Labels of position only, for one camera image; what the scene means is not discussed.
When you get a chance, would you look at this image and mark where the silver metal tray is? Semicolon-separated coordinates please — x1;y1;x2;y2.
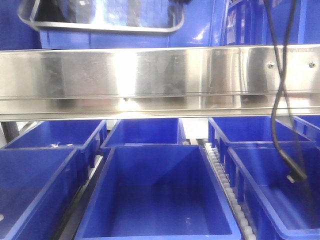
18;0;185;34

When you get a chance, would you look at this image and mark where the blue rear middle bin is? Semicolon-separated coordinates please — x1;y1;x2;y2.
100;118;186;153

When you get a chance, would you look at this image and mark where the blue rear right bin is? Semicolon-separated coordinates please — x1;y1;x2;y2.
208;116;320;174

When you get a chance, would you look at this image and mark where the blue lower middle bin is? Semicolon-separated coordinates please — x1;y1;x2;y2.
75;145;242;240

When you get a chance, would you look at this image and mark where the blue rear left bin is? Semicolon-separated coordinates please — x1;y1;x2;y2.
4;119;107;185

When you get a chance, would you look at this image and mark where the large blue upper bin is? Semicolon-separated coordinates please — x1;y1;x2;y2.
0;0;229;51

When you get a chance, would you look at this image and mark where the blue upper right crate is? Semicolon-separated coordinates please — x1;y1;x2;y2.
223;0;320;45

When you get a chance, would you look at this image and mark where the blue lower left bin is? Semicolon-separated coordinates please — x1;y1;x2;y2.
0;148;80;240

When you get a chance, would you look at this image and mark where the white roller track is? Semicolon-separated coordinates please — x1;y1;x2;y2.
203;139;257;240

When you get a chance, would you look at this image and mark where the blue lower right bin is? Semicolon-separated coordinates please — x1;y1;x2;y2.
226;146;320;240

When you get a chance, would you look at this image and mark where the stainless steel shelf rail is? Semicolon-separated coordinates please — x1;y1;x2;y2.
0;44;320;123

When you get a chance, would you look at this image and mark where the black hanging cable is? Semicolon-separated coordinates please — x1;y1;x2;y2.
263;0;308;183

